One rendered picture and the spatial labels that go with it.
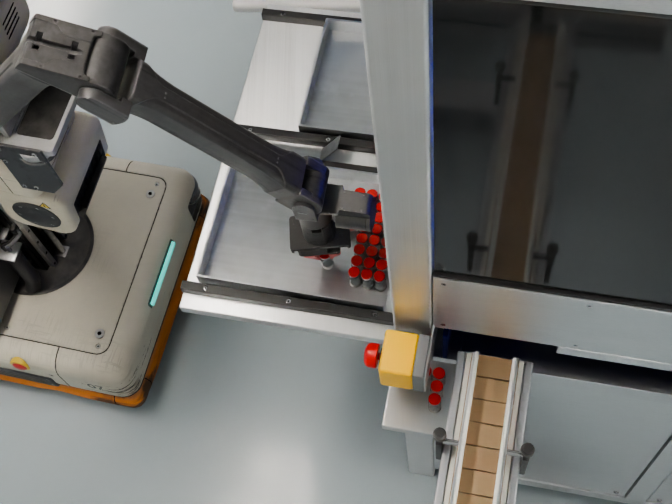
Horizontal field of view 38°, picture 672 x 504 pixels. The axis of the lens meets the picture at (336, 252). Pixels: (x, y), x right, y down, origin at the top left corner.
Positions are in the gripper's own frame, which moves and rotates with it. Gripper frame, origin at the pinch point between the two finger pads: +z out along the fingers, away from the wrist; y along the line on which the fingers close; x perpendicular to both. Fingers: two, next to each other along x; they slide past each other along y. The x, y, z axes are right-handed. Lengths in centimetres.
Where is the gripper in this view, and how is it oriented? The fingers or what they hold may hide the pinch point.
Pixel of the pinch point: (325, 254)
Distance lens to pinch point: 175.4
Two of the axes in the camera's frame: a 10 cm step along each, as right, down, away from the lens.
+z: 1.0, 4.4, 8.9
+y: 9.9, -0.8, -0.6
